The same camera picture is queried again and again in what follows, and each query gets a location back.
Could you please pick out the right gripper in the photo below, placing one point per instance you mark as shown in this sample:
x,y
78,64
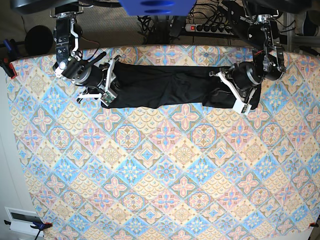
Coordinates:
x,y
96,80

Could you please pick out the patterned tile tablecloth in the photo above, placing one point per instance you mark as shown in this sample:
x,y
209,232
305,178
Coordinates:
x,y
181,172

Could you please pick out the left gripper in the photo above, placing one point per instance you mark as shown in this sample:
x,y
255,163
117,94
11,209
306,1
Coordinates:
x,y
242,80

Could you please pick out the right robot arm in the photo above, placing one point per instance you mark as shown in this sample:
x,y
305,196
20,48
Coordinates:
x,y
71,66

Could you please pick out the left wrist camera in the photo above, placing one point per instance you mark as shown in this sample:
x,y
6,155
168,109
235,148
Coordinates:
x,y
241,107

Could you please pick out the black round stool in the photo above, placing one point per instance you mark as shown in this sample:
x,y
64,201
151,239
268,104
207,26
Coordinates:
x,y
38,40

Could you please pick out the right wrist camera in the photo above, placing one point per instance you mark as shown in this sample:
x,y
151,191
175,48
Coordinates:
x,y
107,98

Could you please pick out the lower left table clamp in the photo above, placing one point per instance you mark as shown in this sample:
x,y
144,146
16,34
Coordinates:
x,y
37,225

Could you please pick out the white power strip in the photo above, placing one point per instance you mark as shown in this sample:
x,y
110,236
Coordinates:
x,y
208,28

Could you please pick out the white wall outlet box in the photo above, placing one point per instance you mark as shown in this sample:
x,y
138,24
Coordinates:
x,y
22,220

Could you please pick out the table clamp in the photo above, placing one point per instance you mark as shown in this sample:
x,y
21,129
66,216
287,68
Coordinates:
x,y
6,62
37,225
314,225

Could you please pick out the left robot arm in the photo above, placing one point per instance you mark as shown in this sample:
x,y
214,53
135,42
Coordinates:
x,y
267,56

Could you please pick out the black long-sleeve t-shirt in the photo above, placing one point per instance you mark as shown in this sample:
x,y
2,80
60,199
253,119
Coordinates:
x,y
154,86

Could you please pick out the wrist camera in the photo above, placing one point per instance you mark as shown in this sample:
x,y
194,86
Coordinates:
x,y
241,107
107,98

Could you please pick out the lower right table clamp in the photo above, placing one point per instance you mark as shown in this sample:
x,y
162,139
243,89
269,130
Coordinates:
x,y
314,225

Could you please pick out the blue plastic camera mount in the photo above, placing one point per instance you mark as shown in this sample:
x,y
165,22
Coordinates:
x,y
157,7

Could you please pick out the upper left table clamp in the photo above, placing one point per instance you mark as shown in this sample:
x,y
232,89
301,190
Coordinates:
x,y
6,62

